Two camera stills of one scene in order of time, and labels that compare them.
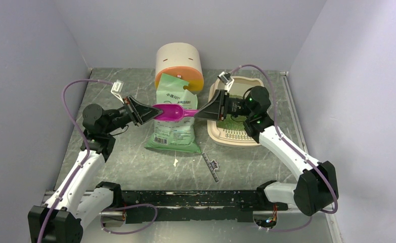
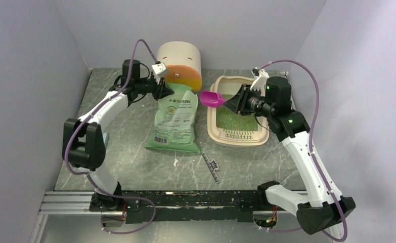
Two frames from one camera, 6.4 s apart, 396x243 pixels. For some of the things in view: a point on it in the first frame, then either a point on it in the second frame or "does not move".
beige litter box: (231, 130) does not move
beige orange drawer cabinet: (182, 61) does not move
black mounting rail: (146, 206) does not move
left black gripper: (141, 113) → (161, 90)
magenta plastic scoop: (173, 112) → (211, 98)
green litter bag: (179, 135) does not move
